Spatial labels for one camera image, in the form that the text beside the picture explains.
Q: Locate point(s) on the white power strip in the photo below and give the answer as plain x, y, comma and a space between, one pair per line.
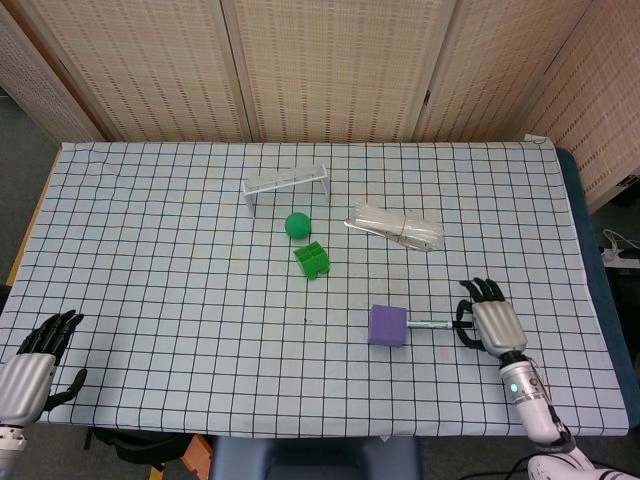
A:
617, 255

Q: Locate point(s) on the green ball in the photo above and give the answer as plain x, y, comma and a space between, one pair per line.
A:
297, 224

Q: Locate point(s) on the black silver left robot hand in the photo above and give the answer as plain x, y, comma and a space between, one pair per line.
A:
25, 385

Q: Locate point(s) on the green plastic building block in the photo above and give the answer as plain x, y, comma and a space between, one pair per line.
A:
312, 260

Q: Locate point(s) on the dark blue padded chair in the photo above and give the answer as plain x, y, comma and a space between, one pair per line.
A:
310, 460

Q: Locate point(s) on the bundle of clear plastic tubes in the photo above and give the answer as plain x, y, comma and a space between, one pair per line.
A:
395, 226

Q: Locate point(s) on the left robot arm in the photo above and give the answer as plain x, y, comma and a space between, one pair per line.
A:
11, 445

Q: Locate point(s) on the black backpack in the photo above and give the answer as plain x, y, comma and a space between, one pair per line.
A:
135, 445

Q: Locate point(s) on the white green marker pen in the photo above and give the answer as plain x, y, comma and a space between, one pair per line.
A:
430, 325

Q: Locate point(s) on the purple cube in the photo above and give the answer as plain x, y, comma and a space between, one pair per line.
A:
387, 325

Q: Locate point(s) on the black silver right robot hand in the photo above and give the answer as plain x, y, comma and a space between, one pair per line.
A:
497, 325

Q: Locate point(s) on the orange wooden piece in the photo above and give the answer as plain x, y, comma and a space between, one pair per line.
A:
197, 452

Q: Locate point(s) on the white test tube rack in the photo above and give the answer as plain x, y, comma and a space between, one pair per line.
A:
285, 180

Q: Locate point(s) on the blue checkered tablecloth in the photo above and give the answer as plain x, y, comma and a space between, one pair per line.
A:
175, 300

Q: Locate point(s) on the beige folding screen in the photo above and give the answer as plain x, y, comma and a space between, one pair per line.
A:
325, 65

